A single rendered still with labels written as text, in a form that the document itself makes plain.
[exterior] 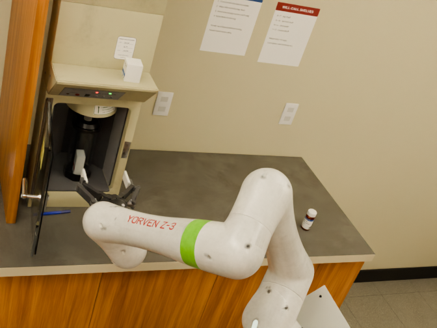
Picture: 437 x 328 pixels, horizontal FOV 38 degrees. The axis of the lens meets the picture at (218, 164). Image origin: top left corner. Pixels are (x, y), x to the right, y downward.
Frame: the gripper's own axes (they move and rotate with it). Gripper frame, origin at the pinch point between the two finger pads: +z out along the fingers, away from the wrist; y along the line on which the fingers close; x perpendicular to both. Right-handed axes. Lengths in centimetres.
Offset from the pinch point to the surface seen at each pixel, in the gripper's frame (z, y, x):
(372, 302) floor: 48, -200, 121
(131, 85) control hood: 9.0, -4.8, -28.2
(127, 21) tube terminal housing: 19.3, -1.9, -44.8
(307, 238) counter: 2, -90, 28
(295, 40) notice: 64, -91, -30
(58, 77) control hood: 9.6, 17.7, -28.1
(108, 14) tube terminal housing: 19, 4, -46
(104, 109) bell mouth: 22.0, -1.9, -11.4
